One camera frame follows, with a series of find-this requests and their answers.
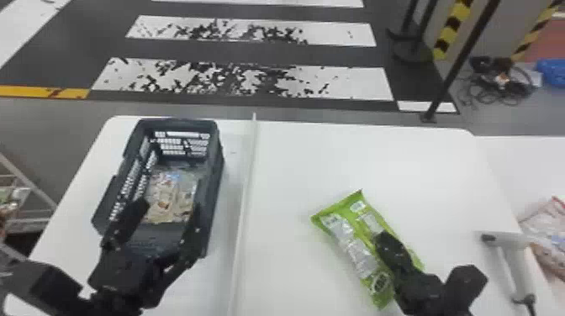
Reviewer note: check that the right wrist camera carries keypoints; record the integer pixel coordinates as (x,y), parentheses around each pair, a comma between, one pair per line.
(465,284)

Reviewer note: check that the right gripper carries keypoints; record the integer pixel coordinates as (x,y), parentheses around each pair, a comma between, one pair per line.
(419,293)

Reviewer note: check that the hand scanner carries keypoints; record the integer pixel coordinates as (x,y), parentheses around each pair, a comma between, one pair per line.
(512,253)

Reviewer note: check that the pink snack packet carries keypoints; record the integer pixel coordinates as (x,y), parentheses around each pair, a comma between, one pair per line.
(547,234)

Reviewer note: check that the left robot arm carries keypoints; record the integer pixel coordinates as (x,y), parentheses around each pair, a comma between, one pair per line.
(44,287)

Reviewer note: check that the white snack packet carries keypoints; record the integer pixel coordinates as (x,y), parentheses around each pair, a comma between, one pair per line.
(170,196)

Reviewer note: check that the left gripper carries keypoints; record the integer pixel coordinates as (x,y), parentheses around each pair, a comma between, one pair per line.
(123,273)

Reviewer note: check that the green snack packet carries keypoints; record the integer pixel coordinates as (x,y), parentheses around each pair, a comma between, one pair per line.
(348,229)

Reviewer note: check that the black basket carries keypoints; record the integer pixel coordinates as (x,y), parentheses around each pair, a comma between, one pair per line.
(207,176)

